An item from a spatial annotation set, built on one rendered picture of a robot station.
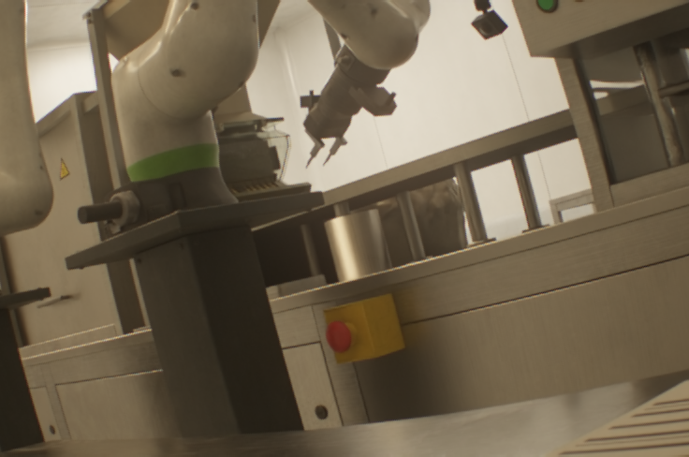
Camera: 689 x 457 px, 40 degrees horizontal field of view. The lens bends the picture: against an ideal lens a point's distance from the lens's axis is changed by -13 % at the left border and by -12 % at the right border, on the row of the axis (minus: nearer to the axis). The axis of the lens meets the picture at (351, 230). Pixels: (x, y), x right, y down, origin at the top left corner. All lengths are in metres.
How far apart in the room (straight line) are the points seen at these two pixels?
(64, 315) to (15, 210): 0.61
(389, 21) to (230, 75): 0.41
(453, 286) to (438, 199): 0.73
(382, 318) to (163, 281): 0.28
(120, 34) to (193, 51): 1.00
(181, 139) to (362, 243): 0.35
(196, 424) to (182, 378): 0.06
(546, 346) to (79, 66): 5.35
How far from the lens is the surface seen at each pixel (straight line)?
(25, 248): 2.60
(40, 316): 2.59
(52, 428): 2.25
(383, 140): 6.80
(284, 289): 1.61
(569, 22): 1.15
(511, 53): 6.13
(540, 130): 1.48
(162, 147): 1.32
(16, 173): 1.92
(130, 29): 2.15
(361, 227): 1.52
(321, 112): 1.80
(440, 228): 1.99
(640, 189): 1.28
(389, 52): 1.56
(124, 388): 1.91
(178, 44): 1.20
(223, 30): 1.20
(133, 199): 1.28
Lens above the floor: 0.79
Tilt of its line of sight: 3 degrees up
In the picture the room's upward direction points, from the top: 14 degrees counter-clockwise
